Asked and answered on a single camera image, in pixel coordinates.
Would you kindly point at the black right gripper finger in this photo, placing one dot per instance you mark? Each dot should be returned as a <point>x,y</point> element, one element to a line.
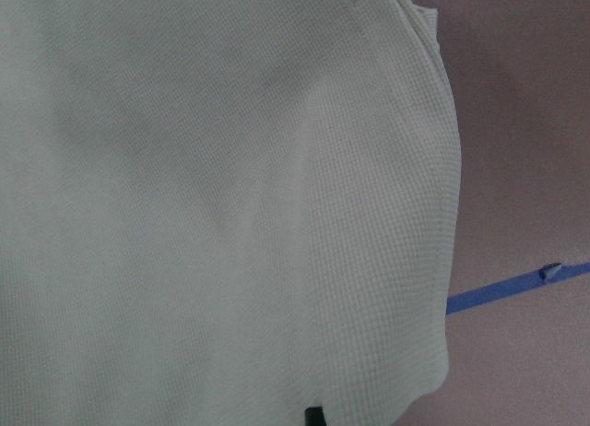
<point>314,416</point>

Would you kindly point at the olive green long-sleeve shirt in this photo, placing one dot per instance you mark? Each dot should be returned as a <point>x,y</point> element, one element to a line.
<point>223,212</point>

